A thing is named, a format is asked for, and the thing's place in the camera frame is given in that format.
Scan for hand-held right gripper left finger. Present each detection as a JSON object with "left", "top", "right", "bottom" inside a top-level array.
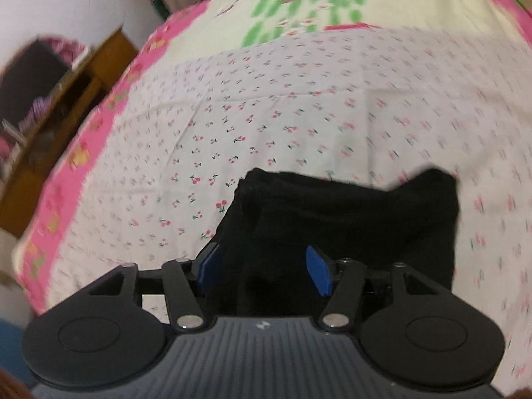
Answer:
[{"left": 81, "top": 242, "right": 221, "bottom": 332}]

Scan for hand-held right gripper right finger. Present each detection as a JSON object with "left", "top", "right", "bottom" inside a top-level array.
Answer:
[{"left": 306, "top": 245, "right": 456, "bottom": 334}]

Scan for black pants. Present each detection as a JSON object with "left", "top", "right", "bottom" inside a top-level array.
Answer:
[{"left": 216, "top": 167, "right": 460, "bottom": 317}]

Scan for floral printed bed sheet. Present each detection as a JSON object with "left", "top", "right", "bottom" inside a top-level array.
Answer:
[{"left": 10, "top": 0, "right": 532, "bottom": 399}]

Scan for blue mat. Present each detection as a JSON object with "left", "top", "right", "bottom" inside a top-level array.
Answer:
[{"left": 0, "top": 319, "right": 36, "bottom": 387}]

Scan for wooden bedside cabinet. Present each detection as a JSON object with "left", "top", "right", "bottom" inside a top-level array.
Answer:
[{"left": 0, "top": 27, "right": 140, "bottom": 237}]

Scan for black bag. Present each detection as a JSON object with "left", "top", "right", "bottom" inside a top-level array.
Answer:
[{"left": 0, "top": 37, "right": 90, "bottom": 134}]

